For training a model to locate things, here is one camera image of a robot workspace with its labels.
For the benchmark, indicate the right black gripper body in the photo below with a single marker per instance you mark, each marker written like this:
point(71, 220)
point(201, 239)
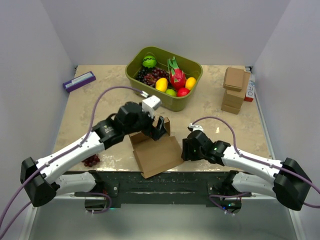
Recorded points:
point(190, 153)

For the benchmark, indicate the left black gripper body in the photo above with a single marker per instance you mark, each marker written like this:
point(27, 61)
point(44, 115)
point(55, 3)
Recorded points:
point(148, 125)

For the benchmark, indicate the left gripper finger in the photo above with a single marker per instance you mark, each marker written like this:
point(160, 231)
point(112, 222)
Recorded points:
point(154, 133)
point(160, 127)

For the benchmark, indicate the brown cardboard paper box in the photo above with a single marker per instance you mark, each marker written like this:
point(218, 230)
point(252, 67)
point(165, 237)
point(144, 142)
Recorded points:
point(155, 157)

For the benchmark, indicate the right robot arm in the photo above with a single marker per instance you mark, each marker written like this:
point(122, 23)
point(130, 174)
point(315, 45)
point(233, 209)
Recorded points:
point(284, 180)

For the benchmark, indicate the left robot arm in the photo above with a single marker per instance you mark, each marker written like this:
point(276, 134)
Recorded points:
point(45, 178)

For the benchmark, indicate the white red printed box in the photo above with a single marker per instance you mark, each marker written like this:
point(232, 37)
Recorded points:
point(250, 91)

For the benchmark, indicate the top folded cardboard box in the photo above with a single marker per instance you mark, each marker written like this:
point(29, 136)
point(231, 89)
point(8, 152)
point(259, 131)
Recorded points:
point(233, 79)

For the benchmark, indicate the purple flat box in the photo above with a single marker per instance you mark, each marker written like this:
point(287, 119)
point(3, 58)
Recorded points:
point(79, 82)

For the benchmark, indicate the green lime toy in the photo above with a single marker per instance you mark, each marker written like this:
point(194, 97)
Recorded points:
point(171, 92)

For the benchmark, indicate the red apple toy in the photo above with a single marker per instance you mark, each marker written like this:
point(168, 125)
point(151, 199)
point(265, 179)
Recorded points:
point(182, 92)

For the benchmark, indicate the yellow mango toy left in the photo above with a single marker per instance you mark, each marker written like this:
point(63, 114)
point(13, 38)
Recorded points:
point(161, 84)

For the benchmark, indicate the yellow mango toy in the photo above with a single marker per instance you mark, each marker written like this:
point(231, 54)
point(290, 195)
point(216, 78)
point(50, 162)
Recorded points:
point(190, 83)
point(161, 84)

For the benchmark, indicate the red grape bunch in bin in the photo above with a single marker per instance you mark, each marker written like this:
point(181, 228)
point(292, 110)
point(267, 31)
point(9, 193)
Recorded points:
point(155, 73)

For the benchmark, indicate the olive green plastic bin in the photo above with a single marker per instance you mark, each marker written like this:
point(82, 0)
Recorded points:
point(189, 67)

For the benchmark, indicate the pink dragon fruit toy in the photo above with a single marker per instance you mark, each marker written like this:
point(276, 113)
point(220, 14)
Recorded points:
point(177, 77)

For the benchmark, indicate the yellow mango toy right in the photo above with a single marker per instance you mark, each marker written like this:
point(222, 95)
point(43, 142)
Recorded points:
point(190, 83)

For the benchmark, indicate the dark purple grape bunch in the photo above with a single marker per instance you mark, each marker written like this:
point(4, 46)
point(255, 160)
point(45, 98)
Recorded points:
point(142, 73)

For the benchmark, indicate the green watermelon toy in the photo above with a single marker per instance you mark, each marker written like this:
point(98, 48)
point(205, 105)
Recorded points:
point(149, 61)

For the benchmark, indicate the red grape bunch on table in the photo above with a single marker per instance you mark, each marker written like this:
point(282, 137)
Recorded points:
point(91, 161)

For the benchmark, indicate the stack of folded cardboard boxes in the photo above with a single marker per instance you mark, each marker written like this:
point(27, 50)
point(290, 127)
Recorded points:
point(232, 100)

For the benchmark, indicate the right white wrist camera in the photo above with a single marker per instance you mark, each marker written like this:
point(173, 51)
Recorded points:
point(195, 127)

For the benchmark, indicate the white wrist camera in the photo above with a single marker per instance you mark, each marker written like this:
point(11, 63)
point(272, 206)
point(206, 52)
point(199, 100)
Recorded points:
point(195, 127)
point(150, 105)

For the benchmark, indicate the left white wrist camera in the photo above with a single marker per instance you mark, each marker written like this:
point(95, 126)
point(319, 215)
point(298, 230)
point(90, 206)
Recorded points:
point(150, 105)

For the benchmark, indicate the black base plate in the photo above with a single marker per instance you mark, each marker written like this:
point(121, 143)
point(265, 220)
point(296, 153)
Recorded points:
point(207, 188)

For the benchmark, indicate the aluminium frame rail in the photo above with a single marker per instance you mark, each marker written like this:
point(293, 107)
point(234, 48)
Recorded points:
point(260, 218)

